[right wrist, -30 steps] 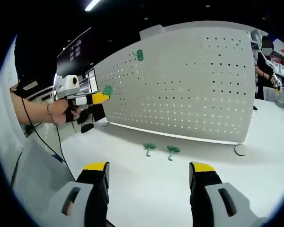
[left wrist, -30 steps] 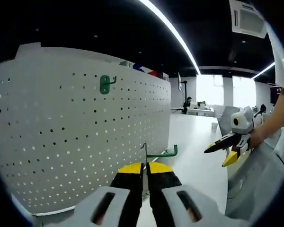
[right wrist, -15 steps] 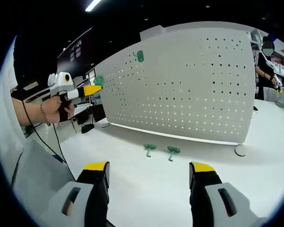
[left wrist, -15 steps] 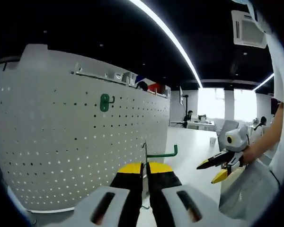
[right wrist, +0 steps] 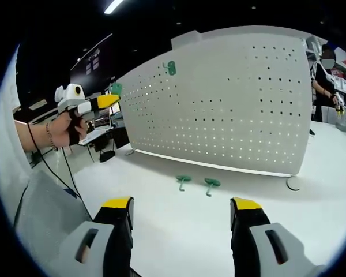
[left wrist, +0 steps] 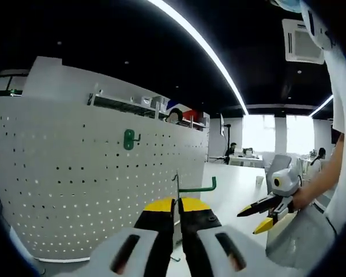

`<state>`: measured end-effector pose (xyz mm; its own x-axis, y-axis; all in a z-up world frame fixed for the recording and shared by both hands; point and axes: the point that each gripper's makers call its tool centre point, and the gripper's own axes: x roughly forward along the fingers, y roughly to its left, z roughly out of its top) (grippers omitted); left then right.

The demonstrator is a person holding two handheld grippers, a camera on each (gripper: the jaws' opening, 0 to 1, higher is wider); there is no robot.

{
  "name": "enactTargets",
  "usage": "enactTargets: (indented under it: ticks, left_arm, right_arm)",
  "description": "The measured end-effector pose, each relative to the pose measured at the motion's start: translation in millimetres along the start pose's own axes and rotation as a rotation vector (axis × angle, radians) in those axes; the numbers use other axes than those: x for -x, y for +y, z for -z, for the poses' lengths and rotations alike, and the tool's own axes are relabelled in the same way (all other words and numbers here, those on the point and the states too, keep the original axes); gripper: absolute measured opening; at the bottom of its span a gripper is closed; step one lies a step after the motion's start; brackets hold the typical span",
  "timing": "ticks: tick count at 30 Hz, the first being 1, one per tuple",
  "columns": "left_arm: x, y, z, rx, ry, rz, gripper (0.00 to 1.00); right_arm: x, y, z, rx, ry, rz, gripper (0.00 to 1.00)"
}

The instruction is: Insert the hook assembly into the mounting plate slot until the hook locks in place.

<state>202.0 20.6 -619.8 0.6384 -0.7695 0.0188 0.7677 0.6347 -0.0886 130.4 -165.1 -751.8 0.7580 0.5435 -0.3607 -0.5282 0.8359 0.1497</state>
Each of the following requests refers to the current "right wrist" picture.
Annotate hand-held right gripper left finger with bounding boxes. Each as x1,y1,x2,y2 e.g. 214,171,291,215
59,197,135,277

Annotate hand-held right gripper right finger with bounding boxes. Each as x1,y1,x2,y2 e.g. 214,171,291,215
230,197,309,277

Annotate green hook assembly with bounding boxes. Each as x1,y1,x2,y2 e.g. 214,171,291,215
204,177,221,197
175,174,194,193
108,83,123,96
163,60,178,77

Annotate white perforated mounting plate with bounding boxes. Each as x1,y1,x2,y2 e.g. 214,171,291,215
115,25,313,192

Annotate person's left hand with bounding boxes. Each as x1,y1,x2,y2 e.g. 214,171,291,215
51,111,90,149

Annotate open laptop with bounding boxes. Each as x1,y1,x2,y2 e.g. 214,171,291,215
77,111,116,145

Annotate grey mesh chair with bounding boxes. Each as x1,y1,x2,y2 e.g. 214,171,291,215
13,170,93,262

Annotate person's white shirt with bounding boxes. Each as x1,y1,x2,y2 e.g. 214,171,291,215
0,43,35,185

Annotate ceiling light strip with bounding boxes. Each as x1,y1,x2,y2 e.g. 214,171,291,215
103,0,123,14

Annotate large black wall screen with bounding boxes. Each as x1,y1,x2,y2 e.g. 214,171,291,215
69,33,114,88

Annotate silver chain bracelet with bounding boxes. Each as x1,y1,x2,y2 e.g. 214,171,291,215
45,122,59,151

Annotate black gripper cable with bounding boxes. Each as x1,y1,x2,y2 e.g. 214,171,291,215
27,121,93,222

